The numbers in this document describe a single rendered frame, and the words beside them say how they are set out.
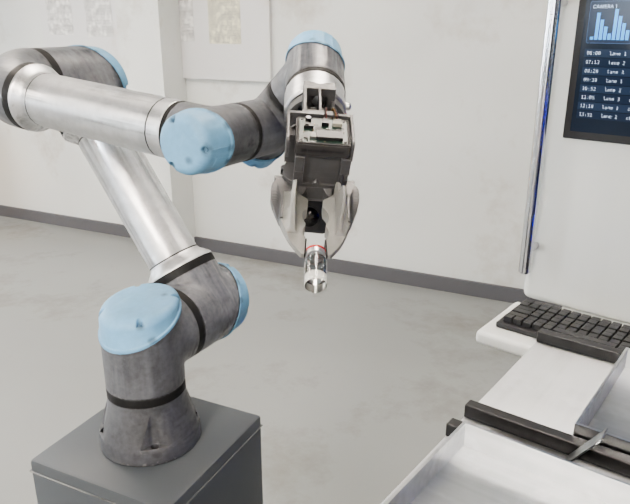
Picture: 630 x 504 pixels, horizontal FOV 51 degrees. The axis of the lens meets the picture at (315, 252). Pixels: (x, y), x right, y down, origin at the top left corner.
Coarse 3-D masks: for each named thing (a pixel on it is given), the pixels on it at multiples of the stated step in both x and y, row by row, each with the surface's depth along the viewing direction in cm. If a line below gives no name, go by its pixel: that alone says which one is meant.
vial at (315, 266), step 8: (312, 248) 64; (320, 248) 65; (312, 256) 64; (320, 256) 64; (304, 264) 64; (312, 264) 63; (320, 264) 63; (304, 272) 63; (312, 272) 62; (320, 272) 62; (304, 280) 63; (312, 280) 62; (320, 280) 62; (312, 288) 63; (320, 288) 63
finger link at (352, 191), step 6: (348, 186) 72; (354, 186) 72; (348, 192) 71; (354, 192) 72; (348, 198) 71; (354, 198) 71; (348, 204) 70; (354, 204) 71; (348, 210) 69; (354, 210) 70; (348, 216) 69; (354, 216) 70; (348, 222) 68
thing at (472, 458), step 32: (448, 448) 81; (480, 448) 84; (512, 448) 81; (416, 480) 75; (448, 480) 79; (480, 480) 79; (512, 480) 79; (544, 480) 79; (576, 480) 77; (608, 480) 74
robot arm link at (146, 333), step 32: (128, 288) 99; (160, 288) 98; (128, 320) 91; (160, 320) 92; (192, 320) 98; (128, 352) 91; (160, 352) 93; (192, 352) 100; (128, 384) 93; (160, 384) 94
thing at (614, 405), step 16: (624, 352) 102; (624, 368) 104; (608, 384) 96; (624, 384) 99; (592, 400) 89; (608, 400) 95; (624, 400) 95; (592, 416) 91; (608, 416) 91; (624, 416) 91; (576, 432) 84; (592, 432) 83; (608, 432) 88; (624, 432) 88; (624, 448) 81
